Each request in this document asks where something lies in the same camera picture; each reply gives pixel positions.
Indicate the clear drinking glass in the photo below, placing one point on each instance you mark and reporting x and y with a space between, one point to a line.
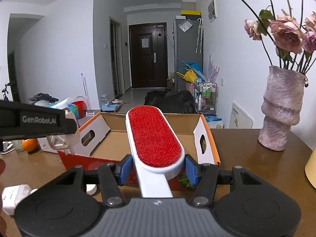
17 144

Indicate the orange fruit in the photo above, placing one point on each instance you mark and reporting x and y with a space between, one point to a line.
29 145

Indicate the metal trolley with bottles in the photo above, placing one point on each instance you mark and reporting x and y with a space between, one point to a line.
205 94

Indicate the cream thermos jug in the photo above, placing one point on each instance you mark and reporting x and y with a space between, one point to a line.
310 169

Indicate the dark brown entrance door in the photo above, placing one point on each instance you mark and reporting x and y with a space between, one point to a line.
148 55

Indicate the pet water feeder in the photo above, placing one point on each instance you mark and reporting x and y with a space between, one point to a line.
108 106

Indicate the grey refrigerator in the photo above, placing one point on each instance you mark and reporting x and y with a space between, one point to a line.
187 41

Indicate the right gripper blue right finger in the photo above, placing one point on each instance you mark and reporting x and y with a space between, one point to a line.
204 177

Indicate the dried pink roses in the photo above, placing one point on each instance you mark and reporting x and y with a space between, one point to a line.
294 40

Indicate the white board against wall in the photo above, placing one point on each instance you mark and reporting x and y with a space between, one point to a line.
239 119

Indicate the red cardboard pumpkin box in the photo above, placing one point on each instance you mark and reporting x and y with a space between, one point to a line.
120 150

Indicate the black headset on container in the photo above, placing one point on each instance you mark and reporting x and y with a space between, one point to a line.
42 99

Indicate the pink textured vase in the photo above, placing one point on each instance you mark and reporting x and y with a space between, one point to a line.
282 104

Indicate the white square pill bottle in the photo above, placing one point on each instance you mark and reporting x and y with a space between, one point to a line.
71 136

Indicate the white small cap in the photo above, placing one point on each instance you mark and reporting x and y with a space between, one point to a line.
91 189

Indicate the black bag on floor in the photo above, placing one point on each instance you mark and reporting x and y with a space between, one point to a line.
169 101

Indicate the red white lint brush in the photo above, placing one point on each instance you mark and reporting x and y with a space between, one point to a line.
157 153

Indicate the yellow bag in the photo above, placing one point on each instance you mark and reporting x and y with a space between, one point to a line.
189 76

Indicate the red bucket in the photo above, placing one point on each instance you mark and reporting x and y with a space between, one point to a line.
81 106

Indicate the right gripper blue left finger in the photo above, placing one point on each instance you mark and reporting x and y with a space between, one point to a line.
111 176

